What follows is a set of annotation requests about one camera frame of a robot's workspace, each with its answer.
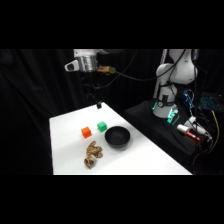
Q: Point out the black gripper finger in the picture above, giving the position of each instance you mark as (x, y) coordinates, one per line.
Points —
(100, 105)

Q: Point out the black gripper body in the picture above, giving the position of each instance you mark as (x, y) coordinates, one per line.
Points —
(90, 89)

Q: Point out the red cube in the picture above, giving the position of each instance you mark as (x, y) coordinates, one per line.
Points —
(86, 132)

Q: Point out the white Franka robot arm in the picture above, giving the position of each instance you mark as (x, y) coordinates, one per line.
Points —
(173, 70)

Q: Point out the green cube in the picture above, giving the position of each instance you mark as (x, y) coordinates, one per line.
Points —
(102, 126)

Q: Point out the black bowl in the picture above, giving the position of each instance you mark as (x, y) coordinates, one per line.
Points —
(117, 137)

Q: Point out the brown plush toy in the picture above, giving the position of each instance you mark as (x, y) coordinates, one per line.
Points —
(93, 154)

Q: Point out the black robot stand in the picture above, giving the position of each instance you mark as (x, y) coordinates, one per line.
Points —
(150, 123)

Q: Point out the black curtain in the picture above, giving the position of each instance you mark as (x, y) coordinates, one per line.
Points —
(30, 106)

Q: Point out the white cylinder with red tip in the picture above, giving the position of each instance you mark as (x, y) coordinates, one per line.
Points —
(187, 130)

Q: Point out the blue lit keyboard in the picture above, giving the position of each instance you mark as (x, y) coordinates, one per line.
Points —
(211, 101)

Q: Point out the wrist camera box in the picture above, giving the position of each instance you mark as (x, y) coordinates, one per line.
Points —
(106, 69)

